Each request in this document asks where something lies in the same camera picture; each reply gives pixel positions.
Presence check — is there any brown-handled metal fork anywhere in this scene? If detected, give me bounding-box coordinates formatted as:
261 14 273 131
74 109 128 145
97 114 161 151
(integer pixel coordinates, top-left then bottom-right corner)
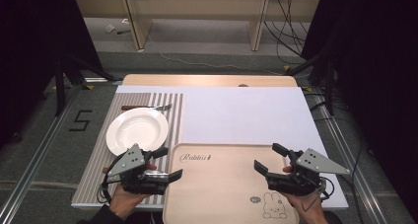
120 103 174 112

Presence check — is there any grey striped placemat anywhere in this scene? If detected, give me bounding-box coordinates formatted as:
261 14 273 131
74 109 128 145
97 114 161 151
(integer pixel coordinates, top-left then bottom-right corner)
71 92 185 207

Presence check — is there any beige wooden shelf unit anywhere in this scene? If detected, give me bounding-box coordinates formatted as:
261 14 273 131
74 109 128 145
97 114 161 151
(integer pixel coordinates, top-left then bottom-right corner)
72 0 321 52

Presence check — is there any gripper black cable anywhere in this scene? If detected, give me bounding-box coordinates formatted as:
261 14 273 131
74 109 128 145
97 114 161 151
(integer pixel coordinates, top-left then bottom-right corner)
302 175 336 213
98 156 123 204

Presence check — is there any white board sheet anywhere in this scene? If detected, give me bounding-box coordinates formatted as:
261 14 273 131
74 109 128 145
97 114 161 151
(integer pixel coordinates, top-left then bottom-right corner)
115 84 350 211

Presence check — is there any white floor cable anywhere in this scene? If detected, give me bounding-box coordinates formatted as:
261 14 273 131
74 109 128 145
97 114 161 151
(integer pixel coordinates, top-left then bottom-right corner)
141 31 284 76

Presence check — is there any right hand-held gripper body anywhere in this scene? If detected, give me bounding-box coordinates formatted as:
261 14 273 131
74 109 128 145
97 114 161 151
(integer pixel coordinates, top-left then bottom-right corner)
265 147 351 197

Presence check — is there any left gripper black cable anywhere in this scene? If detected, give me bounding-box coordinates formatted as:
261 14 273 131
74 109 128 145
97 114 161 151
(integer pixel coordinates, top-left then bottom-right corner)
98 156 123 204

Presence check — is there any wooden table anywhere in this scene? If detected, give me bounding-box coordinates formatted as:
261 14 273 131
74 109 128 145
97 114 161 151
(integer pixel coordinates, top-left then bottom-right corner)
121 73 299 88

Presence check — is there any beige tray with rabbit print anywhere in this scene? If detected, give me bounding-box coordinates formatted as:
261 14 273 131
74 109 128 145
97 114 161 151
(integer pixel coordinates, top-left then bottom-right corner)
162 142 301 224

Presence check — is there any black metal stand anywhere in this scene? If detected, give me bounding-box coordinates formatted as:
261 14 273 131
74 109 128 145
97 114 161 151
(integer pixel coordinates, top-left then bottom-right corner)
52 50 116 117
286 47 337 117

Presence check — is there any metal floor rail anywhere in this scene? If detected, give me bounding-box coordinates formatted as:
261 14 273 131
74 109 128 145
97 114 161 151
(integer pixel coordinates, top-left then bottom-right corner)
0 85 83 224
308 88 390 224

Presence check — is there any person's right hand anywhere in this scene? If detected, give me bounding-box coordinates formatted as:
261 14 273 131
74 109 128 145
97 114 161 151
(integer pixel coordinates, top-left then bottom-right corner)
281 188 330 224

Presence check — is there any bundle of black cables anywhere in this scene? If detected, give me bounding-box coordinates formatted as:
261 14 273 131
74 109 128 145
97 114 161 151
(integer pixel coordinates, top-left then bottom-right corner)
263 0 311 66

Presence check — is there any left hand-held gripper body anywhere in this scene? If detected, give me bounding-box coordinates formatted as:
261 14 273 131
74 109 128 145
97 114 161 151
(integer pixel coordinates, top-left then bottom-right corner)
106 143 171 196

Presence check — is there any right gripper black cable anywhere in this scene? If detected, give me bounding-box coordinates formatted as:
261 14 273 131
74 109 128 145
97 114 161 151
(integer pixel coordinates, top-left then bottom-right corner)
302 175 336 213

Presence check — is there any black floor cable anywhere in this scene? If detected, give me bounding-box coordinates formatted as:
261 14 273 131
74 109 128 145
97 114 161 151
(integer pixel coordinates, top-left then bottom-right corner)
304 91 367 224

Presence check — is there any white plate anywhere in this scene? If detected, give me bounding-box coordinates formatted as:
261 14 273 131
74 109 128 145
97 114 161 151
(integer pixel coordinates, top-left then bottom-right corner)
105 107 170 157

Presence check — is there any black curtain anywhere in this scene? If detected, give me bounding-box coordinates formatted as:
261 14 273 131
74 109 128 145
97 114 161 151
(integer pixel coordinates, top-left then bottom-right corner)
0 0 104 149
300 0 418 215

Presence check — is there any person's left hand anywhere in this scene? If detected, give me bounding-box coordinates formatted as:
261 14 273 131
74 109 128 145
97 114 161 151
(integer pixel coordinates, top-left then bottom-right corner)
108 185 151 220

